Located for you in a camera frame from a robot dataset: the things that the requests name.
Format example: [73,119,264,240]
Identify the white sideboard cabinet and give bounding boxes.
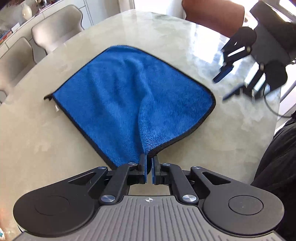
[0,0,93,61]

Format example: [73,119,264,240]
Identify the black cable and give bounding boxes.
[262,89,294,117]

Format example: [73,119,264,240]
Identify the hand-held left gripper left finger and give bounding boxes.
[67,154,148,206]

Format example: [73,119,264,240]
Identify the person's dark clothing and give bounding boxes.
[251,116,296,241]

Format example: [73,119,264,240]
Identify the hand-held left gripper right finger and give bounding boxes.
[151,155,232,205]

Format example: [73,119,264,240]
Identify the grey and blue towel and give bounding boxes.
[43,45,217,171]

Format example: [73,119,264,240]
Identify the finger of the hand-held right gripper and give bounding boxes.
[222,62,270,101]
[212,37,253,83]

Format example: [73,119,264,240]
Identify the white vase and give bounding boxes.
[21,4,32,20]

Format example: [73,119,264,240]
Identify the beige dining chair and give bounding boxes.
[0,37,38,93]
[31,5,85,55]

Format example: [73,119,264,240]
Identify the brown leather chair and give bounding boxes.
[181,0,245,39]

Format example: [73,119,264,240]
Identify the stack of books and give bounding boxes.
[0,29,12,45]

